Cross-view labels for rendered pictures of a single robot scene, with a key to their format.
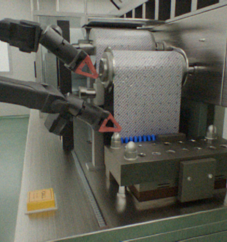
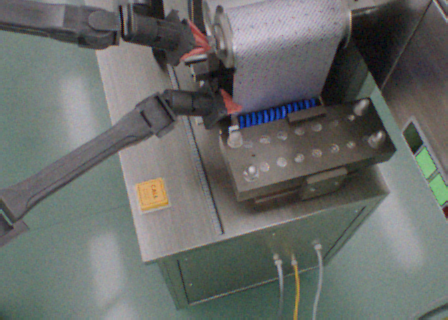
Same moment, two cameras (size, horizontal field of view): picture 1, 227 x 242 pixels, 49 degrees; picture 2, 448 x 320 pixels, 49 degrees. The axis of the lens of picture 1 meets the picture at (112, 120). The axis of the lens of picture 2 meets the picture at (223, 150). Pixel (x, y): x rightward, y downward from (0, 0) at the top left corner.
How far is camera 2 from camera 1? 0.82 m
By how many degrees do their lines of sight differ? 50
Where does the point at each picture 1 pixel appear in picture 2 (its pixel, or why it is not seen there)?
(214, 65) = (388, 42)
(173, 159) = (298, 177)
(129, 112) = (254, 92)
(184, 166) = (309, 184)
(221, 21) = (415, 3)
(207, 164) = (335, 177)
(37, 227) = (157, 235)
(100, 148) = not seen: hidden behind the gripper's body
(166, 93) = (310, 66)
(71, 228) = (190, 236)
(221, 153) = (357, 160)
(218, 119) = not seen: hidden behind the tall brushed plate
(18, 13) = not seen: outside the picture
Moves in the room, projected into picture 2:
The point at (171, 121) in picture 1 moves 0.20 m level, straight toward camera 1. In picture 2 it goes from (312, 87) to (298, 159)
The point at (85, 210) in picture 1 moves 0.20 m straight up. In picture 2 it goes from (200, 209) to (199, 177)
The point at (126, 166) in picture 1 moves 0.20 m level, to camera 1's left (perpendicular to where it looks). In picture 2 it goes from (245, 191) to (158, 191)
